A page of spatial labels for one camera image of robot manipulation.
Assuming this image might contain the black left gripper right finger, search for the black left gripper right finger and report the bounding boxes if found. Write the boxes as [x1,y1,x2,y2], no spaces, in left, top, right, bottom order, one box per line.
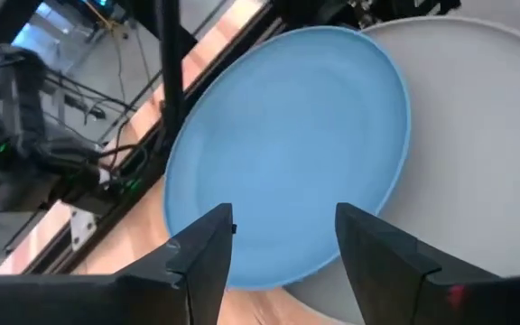
[335,202,520,325]

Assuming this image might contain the black frame post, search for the black frame post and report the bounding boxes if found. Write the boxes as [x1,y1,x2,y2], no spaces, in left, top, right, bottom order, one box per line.
[154,0,185,142]

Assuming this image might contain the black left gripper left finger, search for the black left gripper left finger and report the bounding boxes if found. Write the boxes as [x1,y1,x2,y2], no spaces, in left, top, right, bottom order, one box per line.
[0,202,234,325]

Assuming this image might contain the grey plate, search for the grey plate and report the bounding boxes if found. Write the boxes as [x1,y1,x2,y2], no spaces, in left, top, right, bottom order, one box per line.
[284,15,520,325]

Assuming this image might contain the black table frame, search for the black table frame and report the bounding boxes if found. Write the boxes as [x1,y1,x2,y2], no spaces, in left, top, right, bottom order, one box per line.
[19,0,288,276]

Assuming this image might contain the blue plate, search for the blue plate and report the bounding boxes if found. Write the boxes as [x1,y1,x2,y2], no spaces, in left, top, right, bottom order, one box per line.
[163,25,413,290]

